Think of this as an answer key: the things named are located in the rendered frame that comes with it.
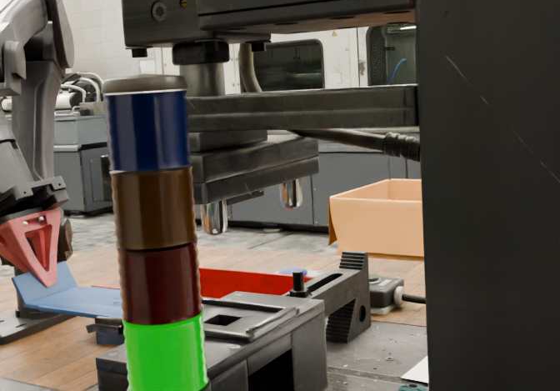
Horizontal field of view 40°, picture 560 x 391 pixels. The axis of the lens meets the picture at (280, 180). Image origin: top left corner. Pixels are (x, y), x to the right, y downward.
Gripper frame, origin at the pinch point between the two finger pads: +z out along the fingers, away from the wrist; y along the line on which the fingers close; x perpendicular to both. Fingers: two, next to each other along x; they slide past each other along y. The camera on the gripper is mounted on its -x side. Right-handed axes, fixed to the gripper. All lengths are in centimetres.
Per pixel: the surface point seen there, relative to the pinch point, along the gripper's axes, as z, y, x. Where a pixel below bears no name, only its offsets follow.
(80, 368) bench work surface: 9.8, -3.4, 2.2
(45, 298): 1.9, 1.0, -1.8
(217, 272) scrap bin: 6.7, 1.4, 23.5
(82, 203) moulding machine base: -111, -482, 460
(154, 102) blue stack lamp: -1, 44, -27
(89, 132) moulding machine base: -169, -453, 477
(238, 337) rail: 12.4, 23.9, -4.1
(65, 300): 3.0, 3.3, -1.5
